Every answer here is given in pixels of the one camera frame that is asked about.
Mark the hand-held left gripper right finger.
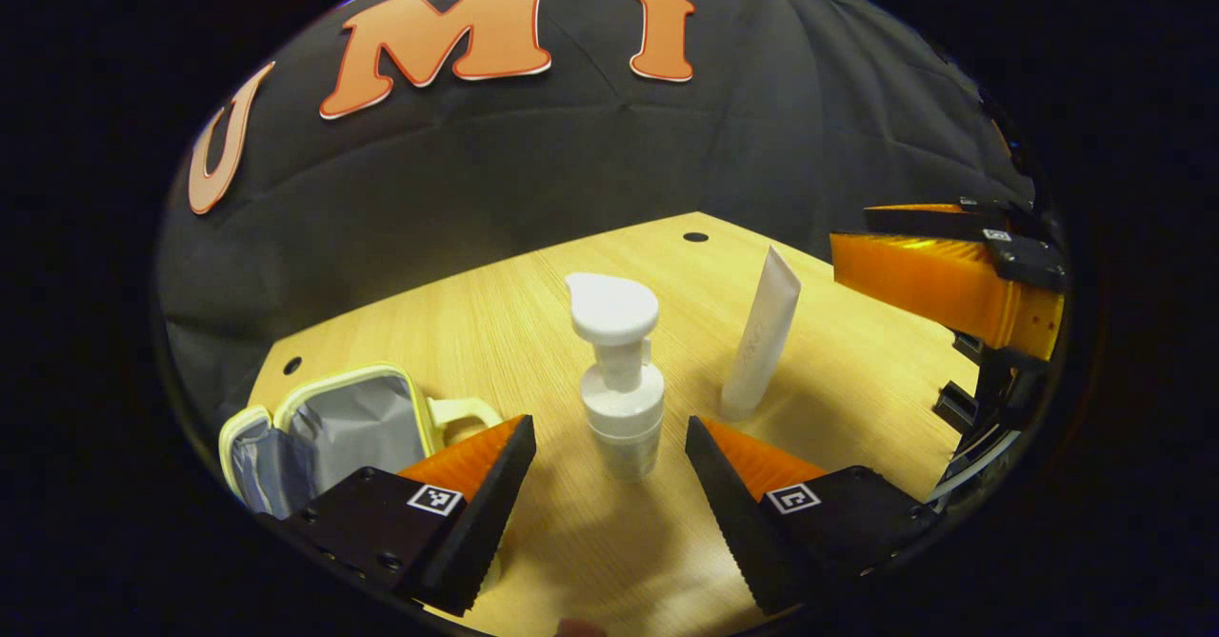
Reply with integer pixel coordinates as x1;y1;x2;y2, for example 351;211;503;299
685;415;940;617

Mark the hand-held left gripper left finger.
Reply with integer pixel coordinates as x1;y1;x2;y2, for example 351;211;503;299
260;414;538;618

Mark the cream yellow suitcase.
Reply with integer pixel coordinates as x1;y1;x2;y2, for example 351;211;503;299
219;363;503;524

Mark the white pump bottle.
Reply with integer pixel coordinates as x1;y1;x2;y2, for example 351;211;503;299
565;272;666;484

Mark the white squeeze tube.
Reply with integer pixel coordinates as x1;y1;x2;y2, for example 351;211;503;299
719;245;803;422

